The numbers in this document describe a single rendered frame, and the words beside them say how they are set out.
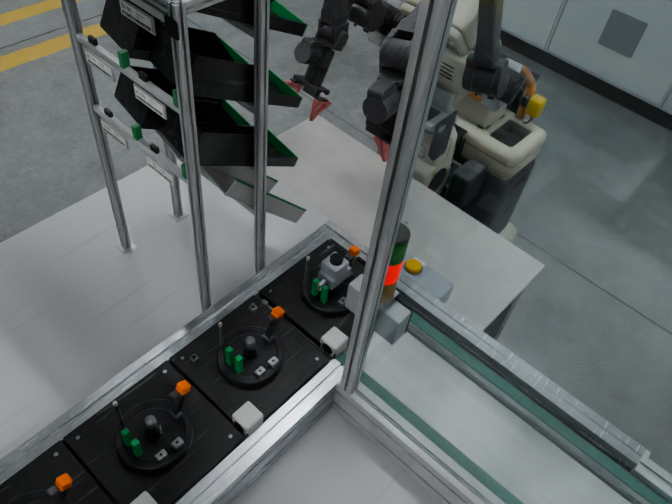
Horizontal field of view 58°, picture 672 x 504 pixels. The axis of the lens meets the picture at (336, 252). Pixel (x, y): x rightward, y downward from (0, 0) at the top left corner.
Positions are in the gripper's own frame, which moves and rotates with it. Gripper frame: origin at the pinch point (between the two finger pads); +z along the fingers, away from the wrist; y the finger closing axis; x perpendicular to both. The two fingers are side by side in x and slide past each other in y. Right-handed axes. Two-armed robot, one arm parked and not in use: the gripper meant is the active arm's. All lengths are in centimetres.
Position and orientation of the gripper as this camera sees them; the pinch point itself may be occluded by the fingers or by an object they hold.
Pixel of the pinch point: (385, 157)
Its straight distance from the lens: 138.0
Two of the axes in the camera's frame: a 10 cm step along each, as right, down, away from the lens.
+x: 6.7, -4.9, 5.6
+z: -1.1, 6.8, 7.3
